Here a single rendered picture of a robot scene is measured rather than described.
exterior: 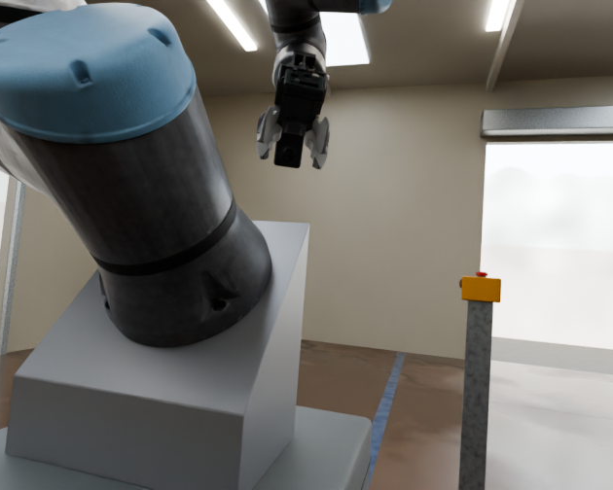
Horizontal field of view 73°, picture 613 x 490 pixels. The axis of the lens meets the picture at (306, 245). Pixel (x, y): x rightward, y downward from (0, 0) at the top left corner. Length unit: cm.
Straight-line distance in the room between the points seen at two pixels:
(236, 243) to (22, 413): 27
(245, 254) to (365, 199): 610
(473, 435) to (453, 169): 528
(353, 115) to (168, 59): 661
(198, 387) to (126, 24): 30
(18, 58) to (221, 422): 31
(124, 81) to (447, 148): 640
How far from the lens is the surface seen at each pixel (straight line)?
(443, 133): 670
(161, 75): 34
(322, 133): 61
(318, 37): 82
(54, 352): 52
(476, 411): 157
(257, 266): 44
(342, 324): 648
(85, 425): 48
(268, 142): 60
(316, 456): 52
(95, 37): 36
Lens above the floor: 105
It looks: 4 degrees up
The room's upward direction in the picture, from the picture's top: 4 degrees clockwise
